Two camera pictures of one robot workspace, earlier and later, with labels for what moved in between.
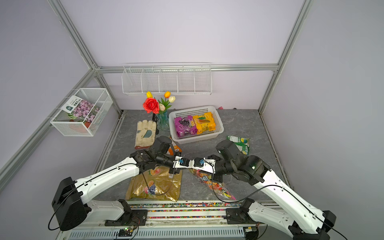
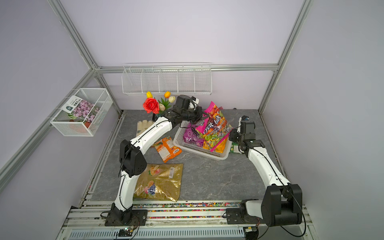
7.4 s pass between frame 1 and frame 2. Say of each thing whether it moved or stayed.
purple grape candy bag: moved
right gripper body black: moved
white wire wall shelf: stayed
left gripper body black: moved
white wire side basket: stayed
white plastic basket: moved
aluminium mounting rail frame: stayed
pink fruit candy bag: moved
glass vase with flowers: stayed
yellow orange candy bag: moved
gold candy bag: stayed
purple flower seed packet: stayed
